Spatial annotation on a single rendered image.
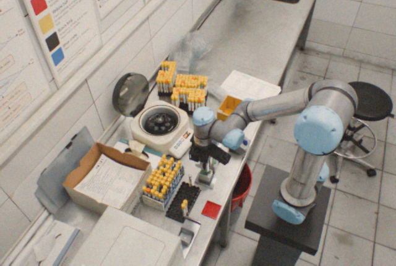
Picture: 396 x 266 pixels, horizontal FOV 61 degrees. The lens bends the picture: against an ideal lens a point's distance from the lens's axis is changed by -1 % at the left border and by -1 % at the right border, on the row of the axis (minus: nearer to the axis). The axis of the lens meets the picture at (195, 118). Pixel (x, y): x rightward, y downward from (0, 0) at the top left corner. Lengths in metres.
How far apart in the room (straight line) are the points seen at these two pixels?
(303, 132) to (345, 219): 1.75
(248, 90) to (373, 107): 0.85
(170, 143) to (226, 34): 1.05
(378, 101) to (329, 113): 1.56
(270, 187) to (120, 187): 0.63
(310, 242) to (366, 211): 1.32
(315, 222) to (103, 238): 0.81
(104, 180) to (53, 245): 0.32
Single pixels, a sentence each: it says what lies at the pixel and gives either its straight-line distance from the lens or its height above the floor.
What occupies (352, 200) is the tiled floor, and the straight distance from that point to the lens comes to 2.71.
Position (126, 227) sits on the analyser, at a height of 1.17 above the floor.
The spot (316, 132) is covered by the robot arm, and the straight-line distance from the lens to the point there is 0.90.
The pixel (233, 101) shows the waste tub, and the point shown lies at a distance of 1.78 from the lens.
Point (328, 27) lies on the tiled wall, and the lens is 3.69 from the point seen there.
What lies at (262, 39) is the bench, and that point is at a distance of 2.34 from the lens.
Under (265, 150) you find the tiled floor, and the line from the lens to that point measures 2.79.
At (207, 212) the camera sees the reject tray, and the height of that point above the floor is 0.88.
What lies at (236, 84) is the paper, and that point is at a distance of 1.96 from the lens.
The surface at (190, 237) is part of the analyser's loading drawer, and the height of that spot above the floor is 0.92.
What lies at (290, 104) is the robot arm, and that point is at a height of 1.44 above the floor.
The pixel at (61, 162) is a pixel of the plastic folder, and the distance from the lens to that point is 1.53.
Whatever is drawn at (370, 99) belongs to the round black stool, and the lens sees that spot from 2.44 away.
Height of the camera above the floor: 2.21
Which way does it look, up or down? 48 degrees down
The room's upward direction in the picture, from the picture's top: 2 degrees counter-clockwise
